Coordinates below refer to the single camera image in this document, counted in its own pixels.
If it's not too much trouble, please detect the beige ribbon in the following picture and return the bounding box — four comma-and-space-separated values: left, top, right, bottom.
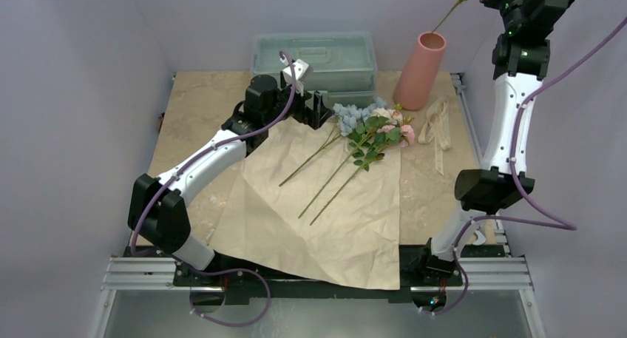
418, 98, 452, 177

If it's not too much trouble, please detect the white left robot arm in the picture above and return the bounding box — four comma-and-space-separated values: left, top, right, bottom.
127, 75, 333, 285

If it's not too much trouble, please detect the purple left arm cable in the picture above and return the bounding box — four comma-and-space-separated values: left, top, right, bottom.
129, 50, 299, 327

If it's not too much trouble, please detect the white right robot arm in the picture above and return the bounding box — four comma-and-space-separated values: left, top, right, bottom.
415, 0, 575, 284

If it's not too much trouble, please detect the orange wrapping paper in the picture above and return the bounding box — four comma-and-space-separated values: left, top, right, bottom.
209, 120, 401, 290

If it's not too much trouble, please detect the pink cylindrical vase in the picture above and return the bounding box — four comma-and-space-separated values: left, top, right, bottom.
393, 32, 447, 111

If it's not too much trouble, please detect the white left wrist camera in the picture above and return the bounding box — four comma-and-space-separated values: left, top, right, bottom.
281, 58, 313, 96

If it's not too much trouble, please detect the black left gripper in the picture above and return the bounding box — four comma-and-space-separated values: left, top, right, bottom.
263, 78, 333, 129

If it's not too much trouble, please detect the green plastic toolbox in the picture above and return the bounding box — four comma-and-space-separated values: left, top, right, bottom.
251, 32, 377, 107

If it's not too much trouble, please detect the red handled wrench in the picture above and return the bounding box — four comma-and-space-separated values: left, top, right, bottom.
472, 229, 487, 246

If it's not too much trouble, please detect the pink peony flower stem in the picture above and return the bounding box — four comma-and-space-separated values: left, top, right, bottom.
299, 109, 416, 226

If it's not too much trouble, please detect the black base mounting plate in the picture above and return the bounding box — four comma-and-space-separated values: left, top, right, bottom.
122, 245, 506, 308

